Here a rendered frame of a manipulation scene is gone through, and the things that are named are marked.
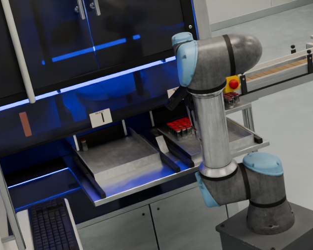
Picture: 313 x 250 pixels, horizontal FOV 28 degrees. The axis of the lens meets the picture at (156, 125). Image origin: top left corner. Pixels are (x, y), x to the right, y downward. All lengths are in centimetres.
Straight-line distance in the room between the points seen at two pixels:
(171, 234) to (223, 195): 96
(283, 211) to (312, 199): 176
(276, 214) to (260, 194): 8
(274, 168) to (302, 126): 279
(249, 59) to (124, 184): 76
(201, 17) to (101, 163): 72
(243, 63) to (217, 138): 24
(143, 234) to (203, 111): 111
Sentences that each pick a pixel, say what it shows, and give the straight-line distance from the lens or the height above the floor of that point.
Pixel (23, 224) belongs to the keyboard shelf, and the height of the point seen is 80.
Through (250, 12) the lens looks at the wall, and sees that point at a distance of 802.
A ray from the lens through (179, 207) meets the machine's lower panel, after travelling 277.
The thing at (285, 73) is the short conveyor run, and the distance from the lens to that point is 295.
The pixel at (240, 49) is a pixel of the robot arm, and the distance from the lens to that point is 169.
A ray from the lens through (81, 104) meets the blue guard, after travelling 246.
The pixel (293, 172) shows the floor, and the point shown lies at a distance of 403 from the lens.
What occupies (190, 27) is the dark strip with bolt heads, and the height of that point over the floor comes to 128.
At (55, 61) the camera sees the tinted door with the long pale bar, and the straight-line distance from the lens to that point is 241.
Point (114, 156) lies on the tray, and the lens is 246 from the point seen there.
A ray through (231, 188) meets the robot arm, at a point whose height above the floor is 97.
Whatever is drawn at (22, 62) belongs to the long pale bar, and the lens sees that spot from 230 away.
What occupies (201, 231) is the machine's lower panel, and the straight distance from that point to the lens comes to 288.
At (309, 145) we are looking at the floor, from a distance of 437.
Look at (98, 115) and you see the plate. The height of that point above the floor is 103.
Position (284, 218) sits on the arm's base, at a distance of 197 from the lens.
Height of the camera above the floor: 186
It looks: 21 degrees down
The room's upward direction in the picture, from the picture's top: 11 degrees counter-clockwise
